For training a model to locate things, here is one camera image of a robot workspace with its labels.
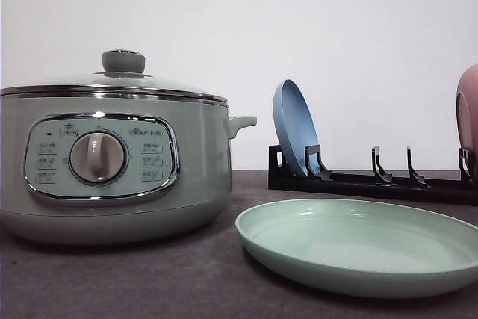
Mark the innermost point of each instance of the green plate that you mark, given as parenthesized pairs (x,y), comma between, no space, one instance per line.
(354,249)

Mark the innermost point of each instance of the glass steamer lid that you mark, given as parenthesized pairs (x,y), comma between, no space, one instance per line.
(122,74)

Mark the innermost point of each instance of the blue plate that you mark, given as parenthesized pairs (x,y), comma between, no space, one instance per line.
(296,125)

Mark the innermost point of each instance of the black plate rack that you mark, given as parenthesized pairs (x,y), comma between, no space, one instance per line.
(463,191)

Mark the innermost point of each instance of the green electric steamer pot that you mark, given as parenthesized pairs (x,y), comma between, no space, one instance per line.
(106,171)

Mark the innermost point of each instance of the pink plate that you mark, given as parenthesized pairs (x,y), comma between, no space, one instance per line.
(467,114)

